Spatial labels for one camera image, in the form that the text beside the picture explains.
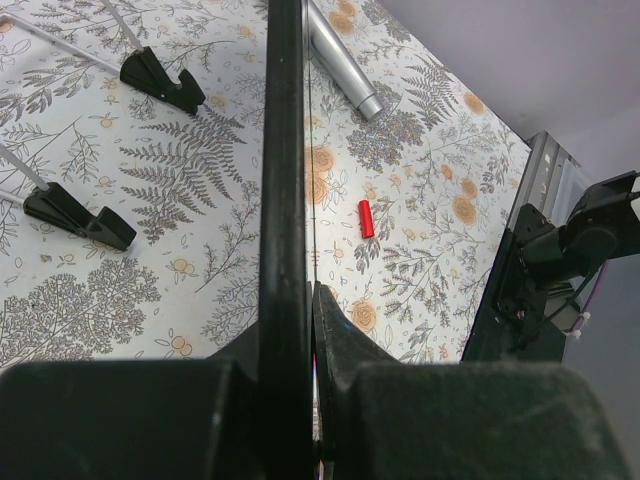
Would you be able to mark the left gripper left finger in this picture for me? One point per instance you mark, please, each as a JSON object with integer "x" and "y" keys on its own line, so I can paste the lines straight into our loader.
{"x": 132, "y": 419}

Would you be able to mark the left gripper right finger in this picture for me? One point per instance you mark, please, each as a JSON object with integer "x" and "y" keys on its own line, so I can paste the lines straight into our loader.
{"x": 383, "y": 419}

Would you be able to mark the red marker cap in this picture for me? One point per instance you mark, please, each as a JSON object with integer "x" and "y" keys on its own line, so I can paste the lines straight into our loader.
{"x": 366, "y": 219}

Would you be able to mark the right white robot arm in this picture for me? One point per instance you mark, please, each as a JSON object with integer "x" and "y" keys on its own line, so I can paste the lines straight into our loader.
{"x": 603, "y": 225}

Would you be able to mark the silver microphone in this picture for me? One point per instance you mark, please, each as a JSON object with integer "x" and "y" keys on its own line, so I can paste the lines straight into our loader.
{"x": 306, "y": 31}

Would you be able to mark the black front mounting rail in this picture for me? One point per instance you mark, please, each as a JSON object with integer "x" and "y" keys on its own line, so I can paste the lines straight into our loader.
{"x": 511, "y": 323}

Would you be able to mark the aluminium table frame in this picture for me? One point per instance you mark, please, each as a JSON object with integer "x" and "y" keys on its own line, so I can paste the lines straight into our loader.
{"x": 553, "y": 181}

